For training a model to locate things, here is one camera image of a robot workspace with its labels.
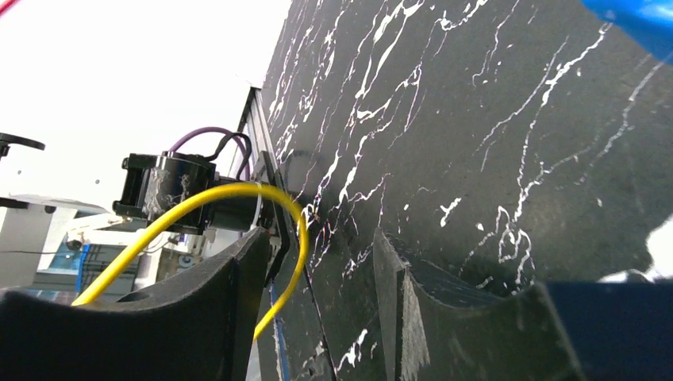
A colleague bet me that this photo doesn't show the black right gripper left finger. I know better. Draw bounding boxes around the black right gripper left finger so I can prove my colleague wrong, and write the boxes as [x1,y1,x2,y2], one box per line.
[1,228,271,380]

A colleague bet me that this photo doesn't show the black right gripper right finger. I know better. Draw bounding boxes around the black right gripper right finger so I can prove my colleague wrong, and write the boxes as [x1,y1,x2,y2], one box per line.
[371,229,673,381]

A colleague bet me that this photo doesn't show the yellow cable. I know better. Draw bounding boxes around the yellow cable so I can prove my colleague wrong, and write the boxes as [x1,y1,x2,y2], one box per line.
[71,182,310,342]

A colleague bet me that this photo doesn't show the blue plastic bin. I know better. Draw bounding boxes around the blue plastic bin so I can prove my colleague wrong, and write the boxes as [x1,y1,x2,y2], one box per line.
[582,0,672,65]

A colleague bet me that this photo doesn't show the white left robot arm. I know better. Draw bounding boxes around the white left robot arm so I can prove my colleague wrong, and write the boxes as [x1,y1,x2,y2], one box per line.
[112,152,275,235]

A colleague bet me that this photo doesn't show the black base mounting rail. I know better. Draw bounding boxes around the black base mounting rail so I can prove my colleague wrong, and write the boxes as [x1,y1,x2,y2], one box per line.
[238,87,336,380]

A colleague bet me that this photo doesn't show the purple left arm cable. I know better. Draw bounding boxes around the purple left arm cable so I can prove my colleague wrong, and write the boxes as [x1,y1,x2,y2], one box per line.
[167,125,252,183]

